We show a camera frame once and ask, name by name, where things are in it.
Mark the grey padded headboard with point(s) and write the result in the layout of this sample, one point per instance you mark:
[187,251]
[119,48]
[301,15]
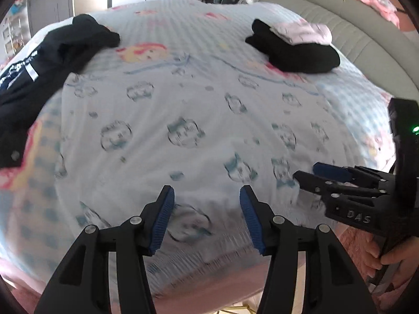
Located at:
[360,39]

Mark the red blue wall decoration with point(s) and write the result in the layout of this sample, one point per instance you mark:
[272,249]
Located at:
[20,1]

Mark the person's right hand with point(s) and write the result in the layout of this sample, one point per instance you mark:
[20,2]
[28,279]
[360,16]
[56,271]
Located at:
[373,258]

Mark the folded pink printed garment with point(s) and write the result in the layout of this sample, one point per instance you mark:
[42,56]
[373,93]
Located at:
[304,32]

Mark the white storage rack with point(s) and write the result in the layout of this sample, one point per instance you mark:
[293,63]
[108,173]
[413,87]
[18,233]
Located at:
[14,37]

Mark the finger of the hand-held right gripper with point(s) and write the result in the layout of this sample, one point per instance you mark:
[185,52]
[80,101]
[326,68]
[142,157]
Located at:
[309,183]
[330,171]

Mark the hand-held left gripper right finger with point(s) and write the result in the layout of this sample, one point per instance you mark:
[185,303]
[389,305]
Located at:
[250,222]

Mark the pink fuzzy robe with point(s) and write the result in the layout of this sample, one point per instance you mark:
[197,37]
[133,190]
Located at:
[353,245]

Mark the pink plush toy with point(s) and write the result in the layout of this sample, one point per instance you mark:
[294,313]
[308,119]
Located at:
[381,8]

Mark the cartoon print pajama pants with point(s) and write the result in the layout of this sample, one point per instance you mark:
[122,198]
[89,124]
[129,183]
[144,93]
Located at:
[196,111]

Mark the black jacket with white lettering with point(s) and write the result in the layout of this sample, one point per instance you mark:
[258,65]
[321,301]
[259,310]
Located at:
[55,59]

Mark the folded black garment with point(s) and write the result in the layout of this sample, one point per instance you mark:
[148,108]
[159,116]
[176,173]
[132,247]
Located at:
[301,59]

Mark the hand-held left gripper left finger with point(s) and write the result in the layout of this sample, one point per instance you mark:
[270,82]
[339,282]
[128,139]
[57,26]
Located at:
[162,222]

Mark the grey door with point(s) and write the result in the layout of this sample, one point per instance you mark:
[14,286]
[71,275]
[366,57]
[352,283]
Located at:
[49,3]

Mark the blue checkered cartoon blanket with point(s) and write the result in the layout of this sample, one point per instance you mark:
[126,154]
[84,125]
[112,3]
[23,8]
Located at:
[196,23]

